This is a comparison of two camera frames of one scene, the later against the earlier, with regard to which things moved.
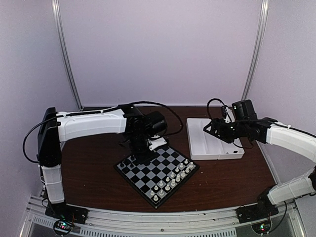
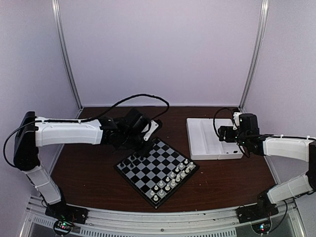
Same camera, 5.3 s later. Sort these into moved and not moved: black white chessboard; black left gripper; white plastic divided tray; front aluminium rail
Moved: black left gripper
Not moved: black white chessboard; white plastic divided tray; front aluminium rail
